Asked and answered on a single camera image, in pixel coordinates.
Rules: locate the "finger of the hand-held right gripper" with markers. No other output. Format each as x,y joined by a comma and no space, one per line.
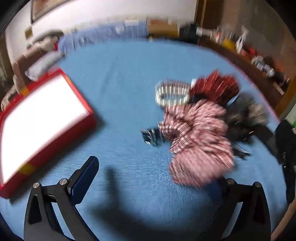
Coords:
269,139

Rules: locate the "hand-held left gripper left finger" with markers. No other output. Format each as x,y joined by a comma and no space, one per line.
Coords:
84,178

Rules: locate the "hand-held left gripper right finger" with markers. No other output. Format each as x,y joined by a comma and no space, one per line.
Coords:
227,192

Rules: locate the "grey fur scrunchie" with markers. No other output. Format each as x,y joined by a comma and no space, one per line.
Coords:
242,111

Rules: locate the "pink plaid scrunchie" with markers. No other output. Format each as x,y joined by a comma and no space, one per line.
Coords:
196,139

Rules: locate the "red box with white inside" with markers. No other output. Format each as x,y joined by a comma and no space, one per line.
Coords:
46,115

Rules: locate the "red dotted scrunchie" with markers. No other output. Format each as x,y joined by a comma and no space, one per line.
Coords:
215,88

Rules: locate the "blue striped scrunchie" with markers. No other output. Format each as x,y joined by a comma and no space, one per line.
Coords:
151,136

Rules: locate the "person's right forearm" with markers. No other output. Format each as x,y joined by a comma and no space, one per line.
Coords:
283,222

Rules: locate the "wooden side table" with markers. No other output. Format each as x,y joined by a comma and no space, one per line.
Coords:
249,69

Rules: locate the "blue bed mat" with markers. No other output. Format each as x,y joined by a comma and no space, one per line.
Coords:
127,92

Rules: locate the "yellow box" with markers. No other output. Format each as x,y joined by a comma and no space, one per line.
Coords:
229,44

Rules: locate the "white spray bottle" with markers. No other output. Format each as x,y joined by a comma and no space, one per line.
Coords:
240,39

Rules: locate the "grey pillow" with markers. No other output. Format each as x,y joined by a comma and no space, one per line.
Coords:
41,66

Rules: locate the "brown sofa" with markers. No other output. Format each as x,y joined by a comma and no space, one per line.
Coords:
20,67

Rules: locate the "black bag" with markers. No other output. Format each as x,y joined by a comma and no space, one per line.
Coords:
189,31

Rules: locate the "blue checked quilt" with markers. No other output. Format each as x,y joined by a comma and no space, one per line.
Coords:
97,34

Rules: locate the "pile of clothes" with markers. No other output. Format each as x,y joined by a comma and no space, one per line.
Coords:
44,38

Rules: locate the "cardboard box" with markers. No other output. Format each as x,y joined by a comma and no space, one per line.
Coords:
161,27

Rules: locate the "framed painting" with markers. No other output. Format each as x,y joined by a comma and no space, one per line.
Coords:
46,9

